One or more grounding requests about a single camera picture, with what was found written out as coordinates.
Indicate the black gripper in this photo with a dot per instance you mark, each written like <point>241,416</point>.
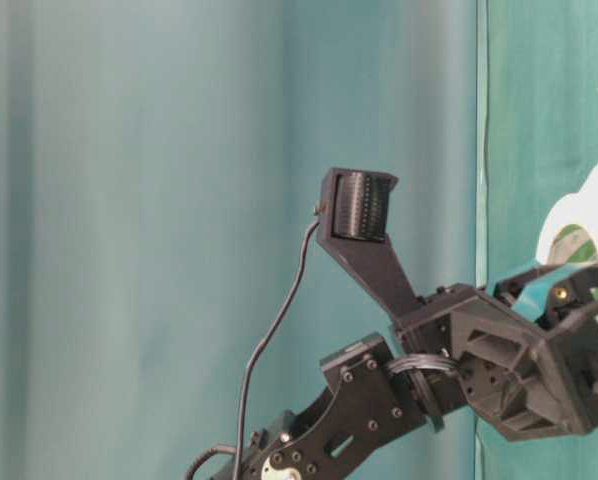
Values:
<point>525,359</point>

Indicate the white duct tape roll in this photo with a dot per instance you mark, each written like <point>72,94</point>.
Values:
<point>570,231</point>

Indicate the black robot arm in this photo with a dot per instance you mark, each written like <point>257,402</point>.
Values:
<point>362,408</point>

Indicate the green mat on table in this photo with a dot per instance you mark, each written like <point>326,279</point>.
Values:
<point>538,120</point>

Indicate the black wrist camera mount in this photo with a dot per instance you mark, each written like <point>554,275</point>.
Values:
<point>353,216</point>

